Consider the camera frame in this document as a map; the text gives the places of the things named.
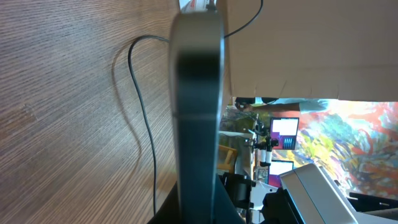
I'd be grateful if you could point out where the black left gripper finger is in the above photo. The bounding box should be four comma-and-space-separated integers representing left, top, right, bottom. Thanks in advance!
147, 179, 244, 224

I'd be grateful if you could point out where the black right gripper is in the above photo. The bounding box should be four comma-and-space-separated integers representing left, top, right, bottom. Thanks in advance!
219, 172, 299, 224

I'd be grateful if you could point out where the smartphone with light screen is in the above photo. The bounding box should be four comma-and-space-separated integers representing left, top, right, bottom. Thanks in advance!
169, 12, 224, 223

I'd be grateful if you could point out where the black charging cable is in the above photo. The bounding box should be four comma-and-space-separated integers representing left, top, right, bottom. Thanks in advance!
127, 0, 264, 217

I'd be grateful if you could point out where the lower computer monitor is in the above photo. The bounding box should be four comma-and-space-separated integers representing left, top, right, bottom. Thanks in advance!
268, 160, 294, 188

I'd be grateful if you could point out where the computer monitor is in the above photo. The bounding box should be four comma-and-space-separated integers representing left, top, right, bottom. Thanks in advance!
268, 160, 294, 188
270, 117, 299, 150

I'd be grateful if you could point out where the upper computer monitor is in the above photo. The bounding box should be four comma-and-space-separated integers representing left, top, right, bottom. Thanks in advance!
270, 117, 299, 150

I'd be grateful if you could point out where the person in light shirt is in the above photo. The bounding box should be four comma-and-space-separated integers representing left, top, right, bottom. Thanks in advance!
234, 97, 331, 114

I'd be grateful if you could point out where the white power strip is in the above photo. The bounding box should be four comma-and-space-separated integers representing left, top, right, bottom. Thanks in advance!
178, 0, 216, 13

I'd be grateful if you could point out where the colourful abstract wall painting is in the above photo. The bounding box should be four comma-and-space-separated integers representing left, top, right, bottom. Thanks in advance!
273, 101, 397, 199

